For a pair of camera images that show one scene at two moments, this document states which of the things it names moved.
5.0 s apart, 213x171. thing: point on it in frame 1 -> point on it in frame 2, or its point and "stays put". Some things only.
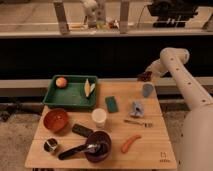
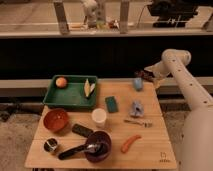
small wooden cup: (50, 145) stays put
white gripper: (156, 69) -> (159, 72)
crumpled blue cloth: (137, 109) stays put
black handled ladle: (90, 148) stays put
